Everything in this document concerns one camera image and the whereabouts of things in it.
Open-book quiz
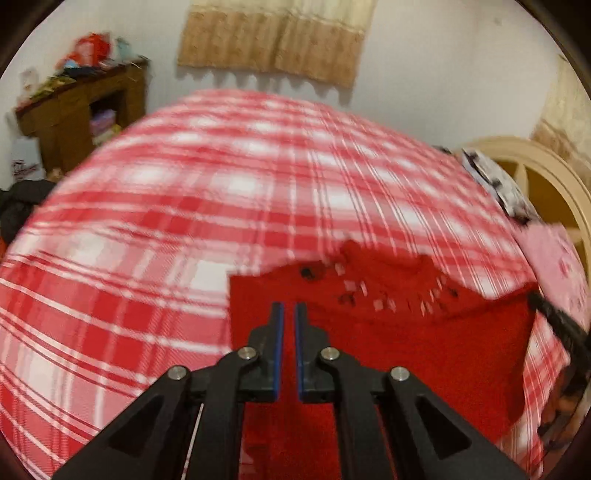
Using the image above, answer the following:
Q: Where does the white paper bag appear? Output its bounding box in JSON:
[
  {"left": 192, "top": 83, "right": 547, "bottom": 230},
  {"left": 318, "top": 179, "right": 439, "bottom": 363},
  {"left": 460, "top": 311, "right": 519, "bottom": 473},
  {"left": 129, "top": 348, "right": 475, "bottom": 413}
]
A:
[{"left": 8, "top": 136, "right": 46, "bottom": 183}]

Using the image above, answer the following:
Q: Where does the red plaid bed sheet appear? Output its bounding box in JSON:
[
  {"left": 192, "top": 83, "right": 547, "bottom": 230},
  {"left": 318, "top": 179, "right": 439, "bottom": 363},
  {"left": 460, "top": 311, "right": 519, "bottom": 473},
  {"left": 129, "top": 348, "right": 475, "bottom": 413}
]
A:
[{"left": 0, "top": 89, "right": 573, "bottom": 478}]

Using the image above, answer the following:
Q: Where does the pink floral blanket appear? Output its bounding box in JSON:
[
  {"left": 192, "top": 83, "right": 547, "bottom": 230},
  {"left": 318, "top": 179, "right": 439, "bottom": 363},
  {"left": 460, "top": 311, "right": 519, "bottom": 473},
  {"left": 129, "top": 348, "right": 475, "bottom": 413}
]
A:
[{"left": 513, "top": 220, "right": 591, "bottom": 335}]

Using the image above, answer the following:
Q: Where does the dark wooden desk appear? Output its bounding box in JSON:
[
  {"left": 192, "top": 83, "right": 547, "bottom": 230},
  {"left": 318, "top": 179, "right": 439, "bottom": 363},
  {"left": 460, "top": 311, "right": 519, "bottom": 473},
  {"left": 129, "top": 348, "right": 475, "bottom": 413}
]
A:
[{"left": 15, "top": 60, "right": 149, "bottom": 175}]

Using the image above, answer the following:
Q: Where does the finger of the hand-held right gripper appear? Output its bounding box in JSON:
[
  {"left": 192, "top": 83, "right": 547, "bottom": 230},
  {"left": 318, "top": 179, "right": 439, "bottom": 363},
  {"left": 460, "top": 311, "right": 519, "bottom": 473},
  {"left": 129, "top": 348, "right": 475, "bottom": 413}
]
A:
[{"left": 527, "top": 291, "right": 590, "bottom": 366}]

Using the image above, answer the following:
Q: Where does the cream wooden headboard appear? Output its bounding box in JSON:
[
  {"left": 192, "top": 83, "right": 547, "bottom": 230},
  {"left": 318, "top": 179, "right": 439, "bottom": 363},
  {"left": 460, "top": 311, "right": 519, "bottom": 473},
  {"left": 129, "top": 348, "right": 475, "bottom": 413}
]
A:
[{"left": 455, "top": 135, "right": 591, "bottom": 301}]

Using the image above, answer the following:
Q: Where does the red embroidered knit sweater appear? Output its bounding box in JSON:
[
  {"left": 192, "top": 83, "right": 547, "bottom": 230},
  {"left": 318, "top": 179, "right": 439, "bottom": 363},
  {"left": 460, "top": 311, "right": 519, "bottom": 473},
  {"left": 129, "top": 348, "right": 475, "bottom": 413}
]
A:
[{"left": 228, "top": 239, "right": 542, "bottom": 480}]

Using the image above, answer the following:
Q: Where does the beige patterned window curtain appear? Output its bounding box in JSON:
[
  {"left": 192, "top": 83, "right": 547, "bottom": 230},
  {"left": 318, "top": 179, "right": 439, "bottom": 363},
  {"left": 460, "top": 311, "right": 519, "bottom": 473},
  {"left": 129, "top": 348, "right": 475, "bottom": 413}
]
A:
[
  {"left": 177, "top": 0, "right": 378, "bottom": 89},
  {"left": 530, "top": 54, "right": 591, "bottom": 174}
]

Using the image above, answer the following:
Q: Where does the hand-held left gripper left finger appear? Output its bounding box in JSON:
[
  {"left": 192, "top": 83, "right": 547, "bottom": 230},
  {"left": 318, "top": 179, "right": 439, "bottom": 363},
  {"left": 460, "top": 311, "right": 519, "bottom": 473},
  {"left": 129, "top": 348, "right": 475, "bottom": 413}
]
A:
[{"left": 52, "top": 302, "right": 284, "bottom": 480}]

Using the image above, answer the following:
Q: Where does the white card with dots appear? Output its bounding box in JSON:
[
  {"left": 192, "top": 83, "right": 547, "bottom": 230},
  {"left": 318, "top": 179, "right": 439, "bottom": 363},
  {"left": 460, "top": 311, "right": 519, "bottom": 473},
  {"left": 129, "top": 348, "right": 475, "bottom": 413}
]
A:
[{"left": 18, "top": 68, "right": 41, "bottom": 99}]

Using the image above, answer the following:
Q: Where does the black and white patterned pillow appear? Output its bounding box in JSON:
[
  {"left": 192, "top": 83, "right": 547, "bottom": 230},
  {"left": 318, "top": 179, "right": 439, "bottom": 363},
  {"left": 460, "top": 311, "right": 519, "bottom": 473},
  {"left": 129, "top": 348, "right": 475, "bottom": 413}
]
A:
[{"left": 461, "top": 147, "right": 540, "bottom": 224}]

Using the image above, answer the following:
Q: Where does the dark clothes pile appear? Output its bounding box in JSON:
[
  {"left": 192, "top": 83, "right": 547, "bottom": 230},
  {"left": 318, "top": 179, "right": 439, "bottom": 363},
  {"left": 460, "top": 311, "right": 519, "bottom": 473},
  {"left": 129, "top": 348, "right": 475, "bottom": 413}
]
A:
[{"left": 0, "top": 178, "right": 58, "bottom": 245}]

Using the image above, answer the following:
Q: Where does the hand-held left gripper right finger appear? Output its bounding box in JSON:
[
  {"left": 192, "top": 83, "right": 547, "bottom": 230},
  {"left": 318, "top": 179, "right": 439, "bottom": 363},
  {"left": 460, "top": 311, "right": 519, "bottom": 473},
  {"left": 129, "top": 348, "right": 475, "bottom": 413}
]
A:
[{"left": 294, "top": 302, "right": 528, "bottom": 480}]

